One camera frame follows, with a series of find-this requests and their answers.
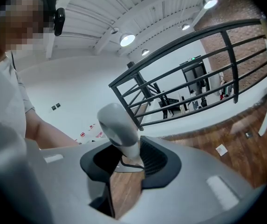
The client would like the white paper card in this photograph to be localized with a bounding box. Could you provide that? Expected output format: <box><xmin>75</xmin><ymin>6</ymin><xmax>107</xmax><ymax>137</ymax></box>
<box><xmin>215</xmin><ymin>144</ymin><xmax>228</xmax><ymax>157</ymax></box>

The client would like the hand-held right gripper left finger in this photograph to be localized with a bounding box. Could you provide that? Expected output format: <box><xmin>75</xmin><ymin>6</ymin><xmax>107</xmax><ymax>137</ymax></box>
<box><xmin>0</xmin><ymin>121</ymin><xmax>125</xmax><ymax>224</ymax></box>

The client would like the person's head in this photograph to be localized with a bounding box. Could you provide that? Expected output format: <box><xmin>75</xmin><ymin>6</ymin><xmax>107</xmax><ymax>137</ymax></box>
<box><xmin>0</xmin><ymin>0</ymin><xmax>56</xmax><ymax>64</ymax></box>

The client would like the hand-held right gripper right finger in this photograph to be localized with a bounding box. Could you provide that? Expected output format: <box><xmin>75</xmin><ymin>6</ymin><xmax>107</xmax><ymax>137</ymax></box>
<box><xmin>121</xmin><ymin>135</ymin><xmax>267</xmax><ymax>224</ymax></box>

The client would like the clothes rack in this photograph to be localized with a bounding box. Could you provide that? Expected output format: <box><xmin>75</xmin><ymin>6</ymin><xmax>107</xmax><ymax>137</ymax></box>
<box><xmin>218</xmin><ymin>71</ymin><xmax>234</xmax><ymax>101</ymax></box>

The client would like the black metal railing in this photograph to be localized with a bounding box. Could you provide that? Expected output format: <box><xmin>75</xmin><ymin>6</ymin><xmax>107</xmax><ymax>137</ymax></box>
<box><xmin>108</xmin><ymin>18</ymin><xmax>267</xmax><ymax>132</ymax></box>

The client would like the grey shirt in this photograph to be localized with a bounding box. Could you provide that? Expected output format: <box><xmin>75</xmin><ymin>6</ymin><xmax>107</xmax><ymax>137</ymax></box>
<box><xmin>0</xmin><ymin>43</ymin><xmax>36</xmax><ymax>140</ymax></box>

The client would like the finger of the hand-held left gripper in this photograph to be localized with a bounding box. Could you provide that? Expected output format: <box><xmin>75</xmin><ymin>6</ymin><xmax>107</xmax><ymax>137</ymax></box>
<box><xmin>113</xmin><ymin>164</ymin><xmax>145</xmax><ymax>174</ymax></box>

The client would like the black head camera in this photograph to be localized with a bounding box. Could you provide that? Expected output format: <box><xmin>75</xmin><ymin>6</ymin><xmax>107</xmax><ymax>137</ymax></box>
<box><xmin>53</xmin><ymin>7</ymin><xmax>66</xmax><ymax>37</ymax></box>

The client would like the person's left forearm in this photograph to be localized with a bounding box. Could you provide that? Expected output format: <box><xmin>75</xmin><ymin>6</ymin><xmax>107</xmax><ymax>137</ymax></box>
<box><xmin>25</xmin><ymin>106</ymin><xmax>80</xmax><ymax>149</ymax></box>

